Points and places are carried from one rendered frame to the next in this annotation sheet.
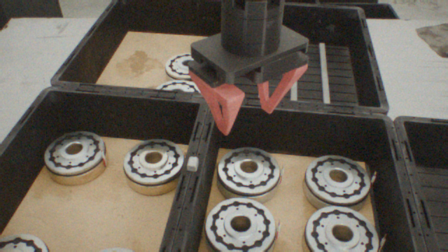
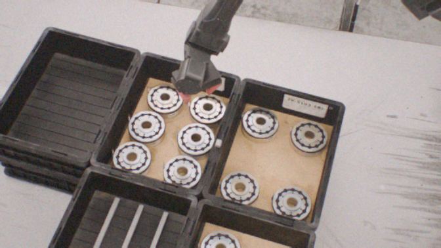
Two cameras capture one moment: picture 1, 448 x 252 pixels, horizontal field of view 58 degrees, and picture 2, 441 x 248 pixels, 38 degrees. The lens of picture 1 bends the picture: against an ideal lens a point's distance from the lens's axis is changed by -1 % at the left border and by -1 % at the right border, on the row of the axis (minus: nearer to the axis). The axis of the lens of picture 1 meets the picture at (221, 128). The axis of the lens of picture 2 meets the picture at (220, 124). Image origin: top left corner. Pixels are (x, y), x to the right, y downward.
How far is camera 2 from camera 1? 1.61 m
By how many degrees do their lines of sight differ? 82
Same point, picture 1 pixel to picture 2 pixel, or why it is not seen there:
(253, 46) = not seen: hidden behind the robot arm
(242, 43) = not seen: hidden behind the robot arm
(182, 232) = (227, 111)
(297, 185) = (153, 170)
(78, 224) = (283, 165)
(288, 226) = (168, 146)
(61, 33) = not seen: outside the picture
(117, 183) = (263, 188)
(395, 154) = (102, 142)
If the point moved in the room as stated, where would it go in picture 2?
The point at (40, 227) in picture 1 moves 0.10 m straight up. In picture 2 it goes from (303, 166) to (309, 147)
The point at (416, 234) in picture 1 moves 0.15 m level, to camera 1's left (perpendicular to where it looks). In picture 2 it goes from (124, 94) to (178, 103)
